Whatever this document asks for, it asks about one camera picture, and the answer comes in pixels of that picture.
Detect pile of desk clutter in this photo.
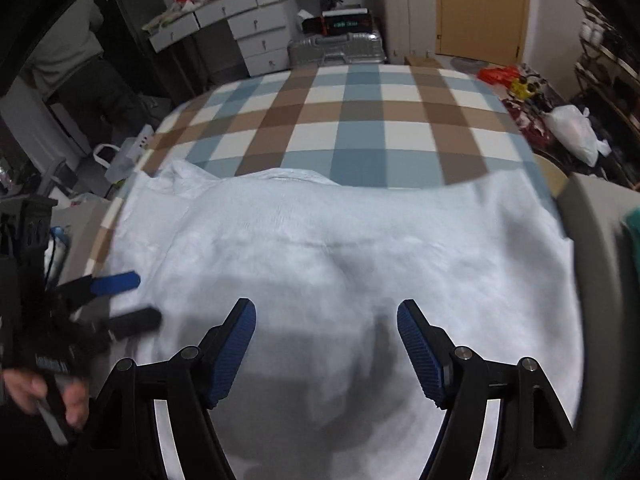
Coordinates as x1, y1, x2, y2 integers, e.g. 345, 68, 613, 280
142, 0, 251, 31

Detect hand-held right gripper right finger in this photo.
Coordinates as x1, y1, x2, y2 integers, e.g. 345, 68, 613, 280
396, 298, 578, 480

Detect silver suitcase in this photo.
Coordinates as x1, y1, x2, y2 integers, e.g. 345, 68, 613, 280
287, 31, 387, 68

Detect checked bed sheet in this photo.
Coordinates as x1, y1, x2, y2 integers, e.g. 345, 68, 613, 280
87, 62, 566, 281

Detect white upright suitcase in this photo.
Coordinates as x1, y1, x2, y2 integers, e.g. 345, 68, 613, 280
374, 0, 438, 65

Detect white plastic bag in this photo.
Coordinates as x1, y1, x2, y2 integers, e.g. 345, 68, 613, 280
544, 104, 612, 167

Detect rows of shoes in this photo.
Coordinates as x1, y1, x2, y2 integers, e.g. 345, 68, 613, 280
575, 0, 640, 111

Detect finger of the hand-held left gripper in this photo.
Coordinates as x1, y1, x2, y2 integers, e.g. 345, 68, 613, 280
56, 270, 142, 312
97, 306, 164, 342

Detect white shopping bag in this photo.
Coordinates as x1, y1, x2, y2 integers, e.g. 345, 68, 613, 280
92, 125, 153, 186

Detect grey padded furniture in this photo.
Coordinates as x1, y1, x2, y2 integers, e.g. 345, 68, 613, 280
555, 172, 640, 480

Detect yellow shoes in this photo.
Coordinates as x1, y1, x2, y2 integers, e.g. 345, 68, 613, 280
510, 77, 543, 101

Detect light grey hoodie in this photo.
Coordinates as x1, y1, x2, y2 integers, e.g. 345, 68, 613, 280
102, 160, 586, 480

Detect red plastic bag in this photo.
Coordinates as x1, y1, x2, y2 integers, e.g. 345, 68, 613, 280
477, 66, 522, 86

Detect wooden door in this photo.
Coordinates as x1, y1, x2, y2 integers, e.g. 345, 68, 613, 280
432, 0, 531, 63

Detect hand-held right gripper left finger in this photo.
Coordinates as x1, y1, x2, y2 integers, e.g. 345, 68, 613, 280
70, 298, 257, 480

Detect person's left hand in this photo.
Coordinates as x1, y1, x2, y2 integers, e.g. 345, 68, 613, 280
0, 367, 92, 432

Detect white drawer desk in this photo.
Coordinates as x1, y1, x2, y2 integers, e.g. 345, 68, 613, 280
142, 0, 296, 78

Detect green cloth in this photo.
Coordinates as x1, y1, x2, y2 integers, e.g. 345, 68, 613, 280
622, 207, 640, 281

